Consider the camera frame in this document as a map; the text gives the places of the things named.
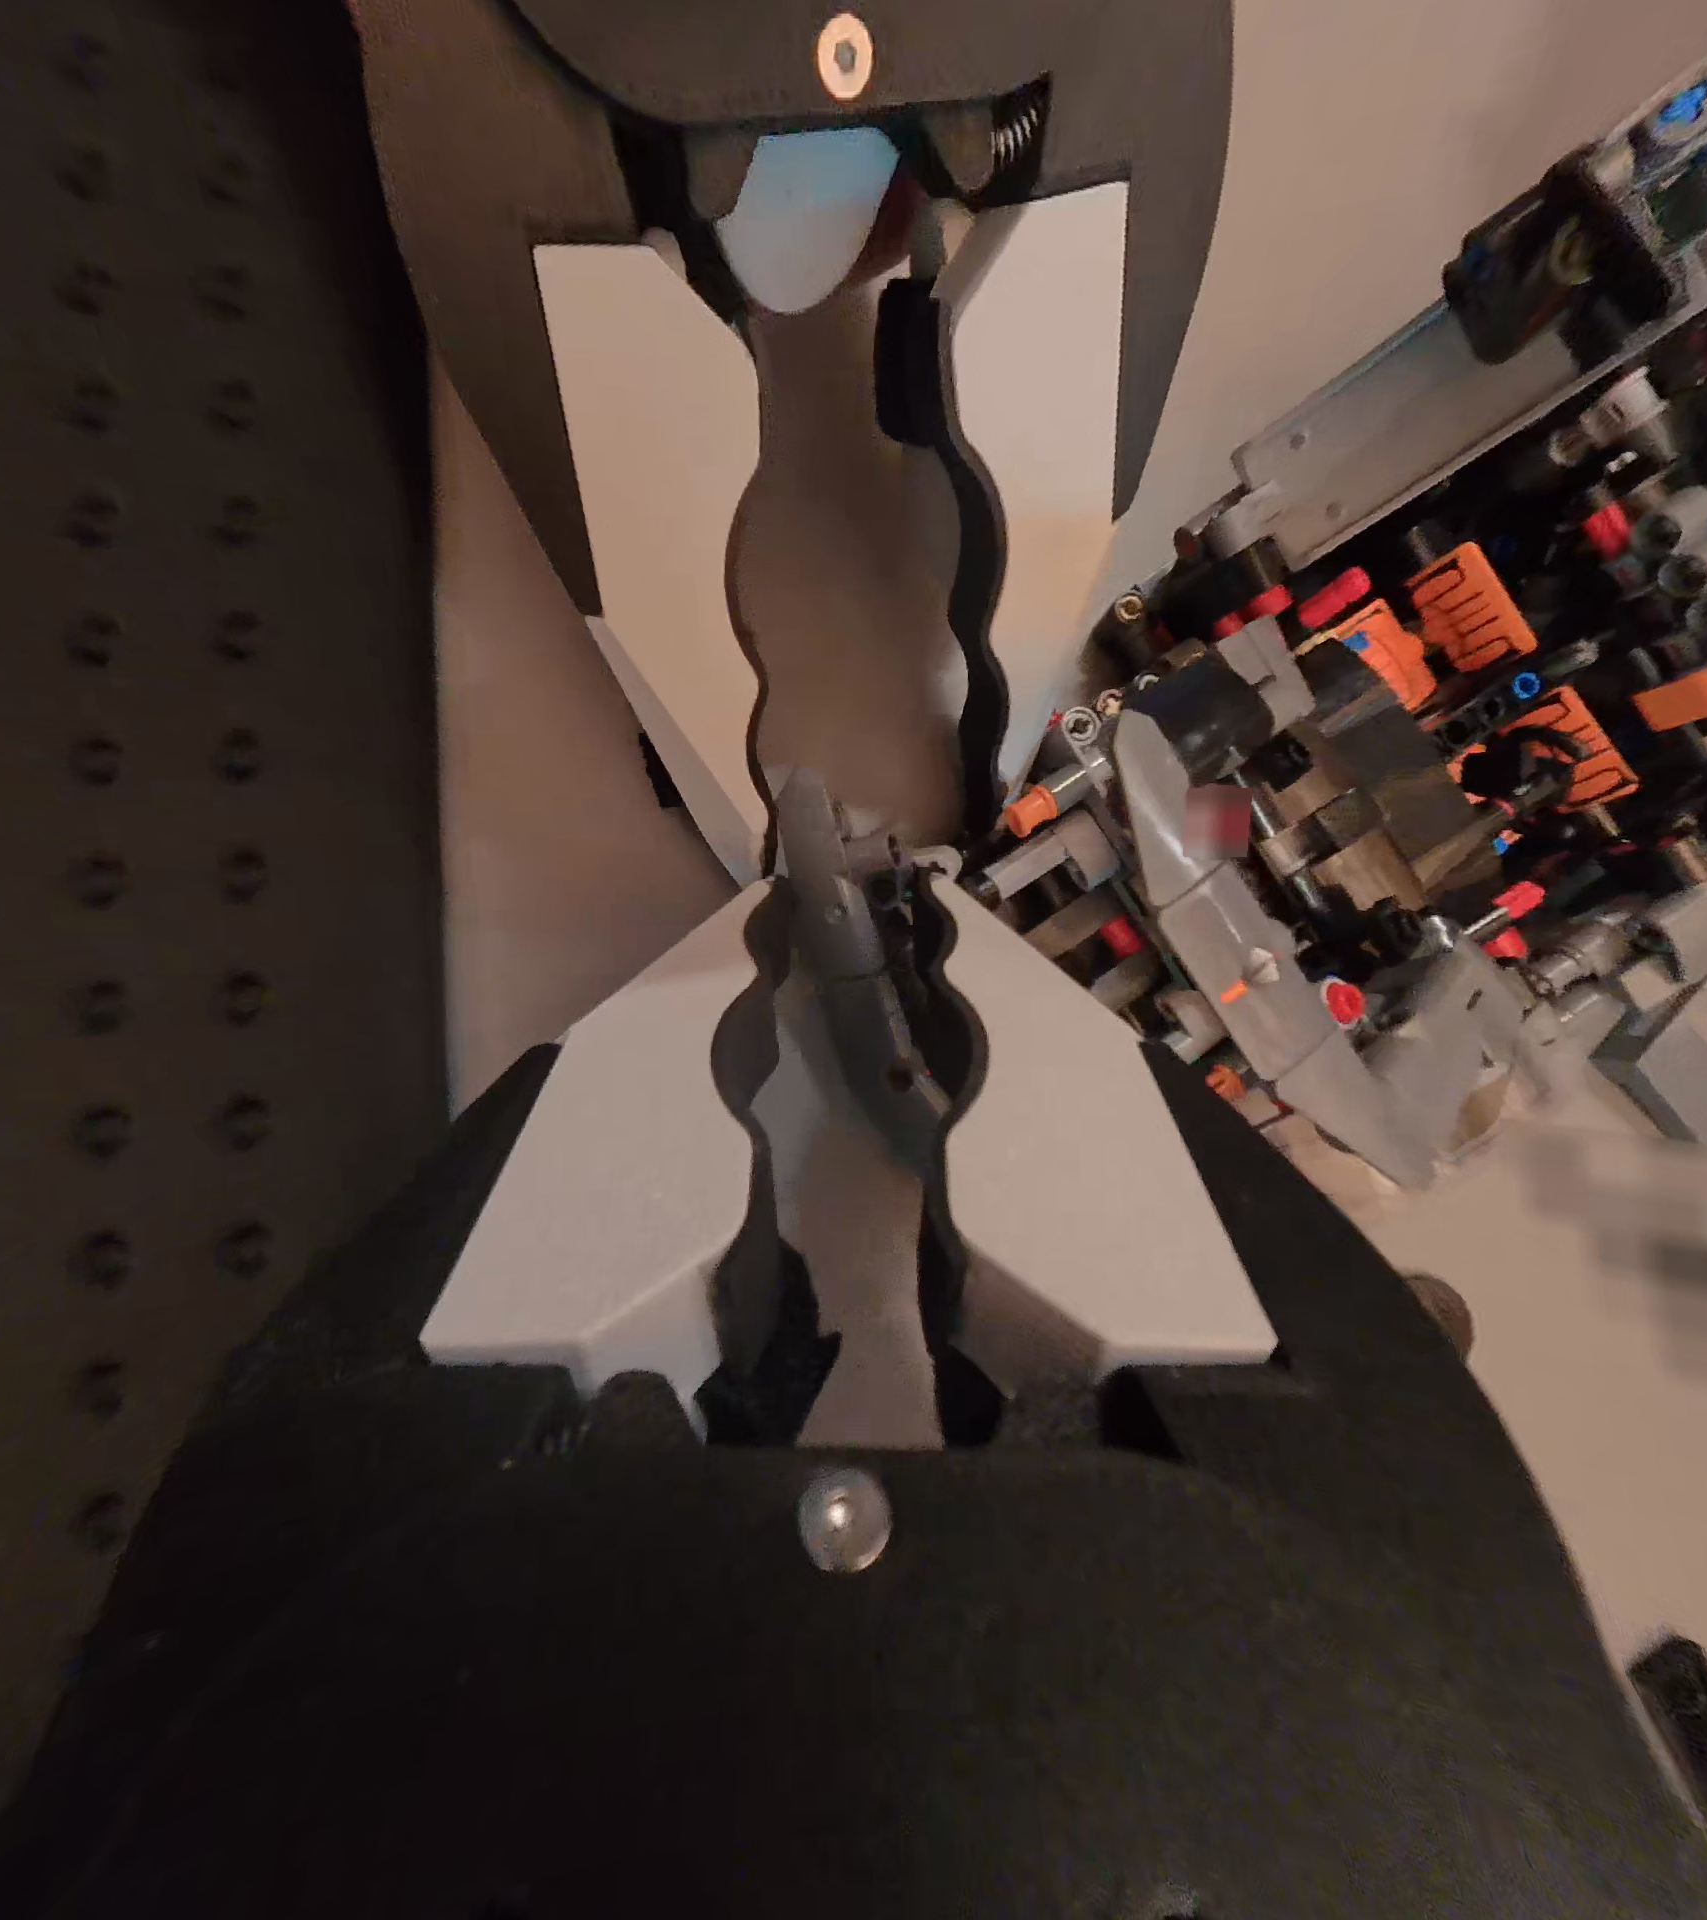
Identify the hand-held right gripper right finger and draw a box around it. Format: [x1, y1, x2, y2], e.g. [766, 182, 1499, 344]
[926, 881, 1282, 1370]

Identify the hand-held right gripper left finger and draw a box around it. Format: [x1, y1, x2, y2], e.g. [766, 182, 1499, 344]
[418, 881, 798, 1370]

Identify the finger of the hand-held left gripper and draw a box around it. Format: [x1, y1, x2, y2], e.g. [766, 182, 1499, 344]
[530, 240, 780, 879]
[876, 186, 1138, 829]

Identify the grey lego car model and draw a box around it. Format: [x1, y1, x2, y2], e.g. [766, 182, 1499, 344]
[996, 0, 1707, 1202]

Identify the dark round lego piece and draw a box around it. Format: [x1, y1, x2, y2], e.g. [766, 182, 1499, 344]
[1400, 1272, 1479, 1356]

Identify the dark grey angled lego beam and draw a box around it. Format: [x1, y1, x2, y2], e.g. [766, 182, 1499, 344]
[1625, 1634, 1707, 1854]

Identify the dark dimpled panel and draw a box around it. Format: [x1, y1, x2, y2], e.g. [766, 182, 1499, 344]
[0, 0, 454, 1920]

